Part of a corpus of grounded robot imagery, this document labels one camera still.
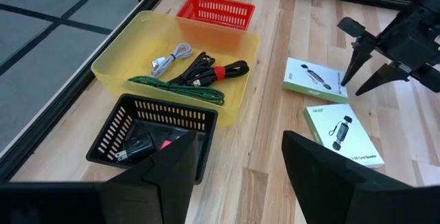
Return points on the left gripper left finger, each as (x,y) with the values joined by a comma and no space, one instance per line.
(172,182)

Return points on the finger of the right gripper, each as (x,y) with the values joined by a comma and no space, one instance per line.
(361,47)
(388,74)

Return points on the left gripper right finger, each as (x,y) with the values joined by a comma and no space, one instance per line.
(319,182)

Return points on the pink wall charger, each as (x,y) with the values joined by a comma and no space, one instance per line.
(165,144)

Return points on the black wall charger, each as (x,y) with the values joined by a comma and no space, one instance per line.
(137,146)

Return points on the white Acer card reader box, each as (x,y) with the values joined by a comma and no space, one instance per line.
(347,131)
(313,78)

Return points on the yellow plastic bin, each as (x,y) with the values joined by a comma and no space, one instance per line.
(137,42)

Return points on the black plastic basket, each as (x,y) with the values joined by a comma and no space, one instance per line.
(113,131)

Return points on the red plastic basket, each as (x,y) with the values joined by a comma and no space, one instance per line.
(216,11)

